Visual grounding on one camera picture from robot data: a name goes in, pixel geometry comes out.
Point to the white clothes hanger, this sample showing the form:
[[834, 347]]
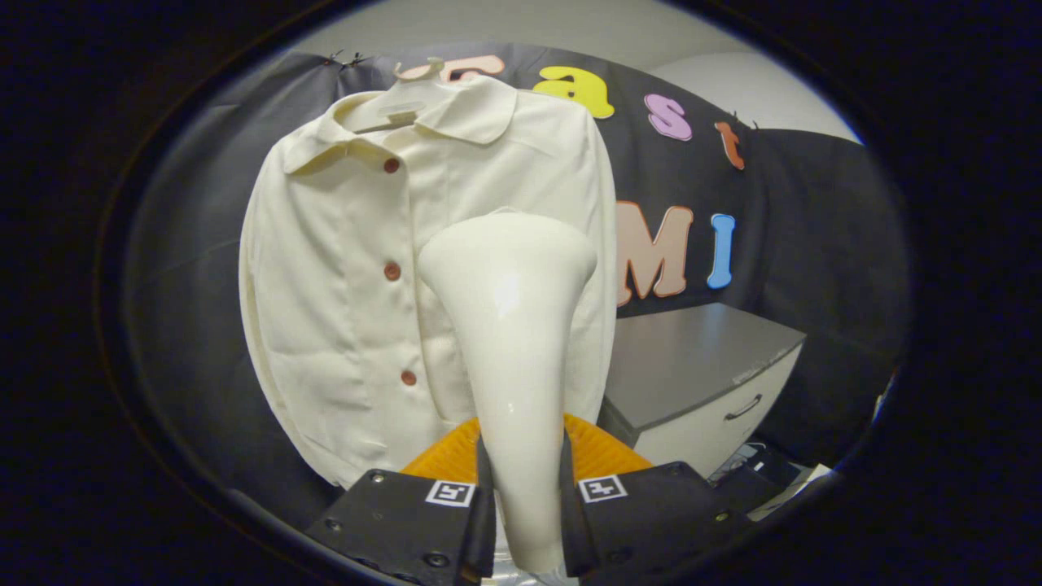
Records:
[[407, 73]]

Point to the white garment steamer head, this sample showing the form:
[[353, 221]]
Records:
[[509, 325]]

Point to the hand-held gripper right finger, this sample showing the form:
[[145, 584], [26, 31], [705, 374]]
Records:
[[651, 521]]

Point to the grey cabinet with drawer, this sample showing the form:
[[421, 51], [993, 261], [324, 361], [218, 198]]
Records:
[[692, 358]]

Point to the white flat board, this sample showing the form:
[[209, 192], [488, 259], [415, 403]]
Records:
[[802, 484]]

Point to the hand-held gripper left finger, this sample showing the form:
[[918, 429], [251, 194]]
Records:
[[407, 521]]

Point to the black box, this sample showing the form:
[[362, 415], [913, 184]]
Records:
[[765, 468]]

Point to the cream button-up shirt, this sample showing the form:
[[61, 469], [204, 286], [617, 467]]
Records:
[[326, 285]]

